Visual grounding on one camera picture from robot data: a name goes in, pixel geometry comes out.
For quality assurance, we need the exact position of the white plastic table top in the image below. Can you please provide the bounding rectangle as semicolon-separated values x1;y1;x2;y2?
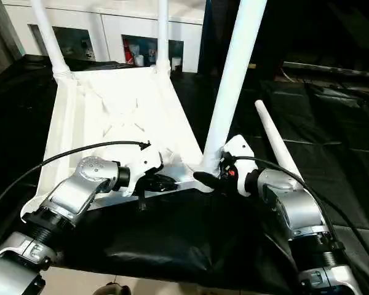
20;66;215;219

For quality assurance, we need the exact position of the white plastic table leg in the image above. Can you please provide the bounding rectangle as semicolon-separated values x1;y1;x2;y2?
31;0;71;77
200;0;268;174
254;100;303;184
155;0;172;74

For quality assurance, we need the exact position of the black mat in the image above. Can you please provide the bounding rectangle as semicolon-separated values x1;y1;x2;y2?
0;54;369;293

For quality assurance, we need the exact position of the black furniture with gold label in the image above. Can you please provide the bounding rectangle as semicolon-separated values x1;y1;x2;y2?
203;0;369;81

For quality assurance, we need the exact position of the white cabinet with glass doors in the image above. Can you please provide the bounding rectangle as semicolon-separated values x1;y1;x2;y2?
3;0;207;73

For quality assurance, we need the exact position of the grey curtain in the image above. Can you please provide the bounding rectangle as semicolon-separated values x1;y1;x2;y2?
0;0;25;74

